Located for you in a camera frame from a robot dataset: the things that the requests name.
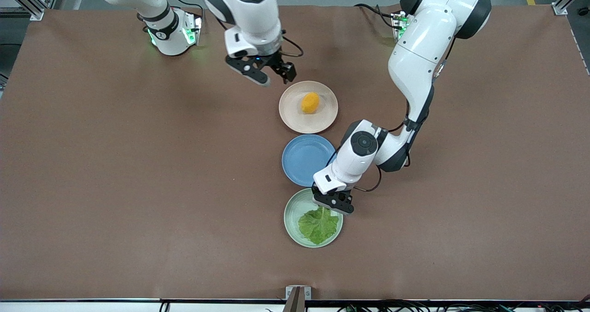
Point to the white table edge rail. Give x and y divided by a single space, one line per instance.
92 306

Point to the camera stand pole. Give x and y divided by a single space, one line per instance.
295 303

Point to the brown table cover mat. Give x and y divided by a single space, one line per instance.
138 187

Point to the yellow lemon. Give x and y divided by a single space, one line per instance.
310 103

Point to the pale green round plate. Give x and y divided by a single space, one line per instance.
295 229

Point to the blue round plate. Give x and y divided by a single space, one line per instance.
302 160

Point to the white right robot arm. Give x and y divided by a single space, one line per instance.
251 12

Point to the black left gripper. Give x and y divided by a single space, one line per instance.
315 190

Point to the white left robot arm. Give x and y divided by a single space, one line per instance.
419 49

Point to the grey metal bracket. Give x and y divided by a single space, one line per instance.
308 292

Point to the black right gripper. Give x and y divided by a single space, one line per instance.
277 62

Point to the beige round plate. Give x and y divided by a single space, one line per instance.
295 118

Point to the black caster wheel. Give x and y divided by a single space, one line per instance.
583 11

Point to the green lettuce leaf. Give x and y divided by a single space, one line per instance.
318 226

